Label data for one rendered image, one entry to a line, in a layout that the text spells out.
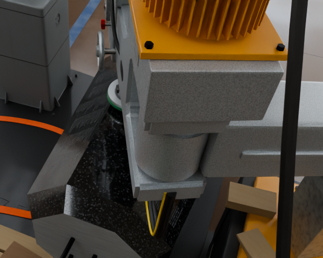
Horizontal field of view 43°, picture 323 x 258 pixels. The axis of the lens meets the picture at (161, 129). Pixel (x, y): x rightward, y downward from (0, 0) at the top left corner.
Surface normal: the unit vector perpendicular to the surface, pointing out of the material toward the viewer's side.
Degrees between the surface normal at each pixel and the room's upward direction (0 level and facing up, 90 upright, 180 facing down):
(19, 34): 90
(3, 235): 0
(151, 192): 90
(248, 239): 11
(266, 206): 0
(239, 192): 0
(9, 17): 90
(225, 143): 90
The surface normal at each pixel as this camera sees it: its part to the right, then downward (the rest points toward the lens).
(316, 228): -0.97, 0.04
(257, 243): 0.07, -0.80
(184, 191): 0.15, 0.74
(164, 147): -0.28, 0.68
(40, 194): -0.64, -0.14
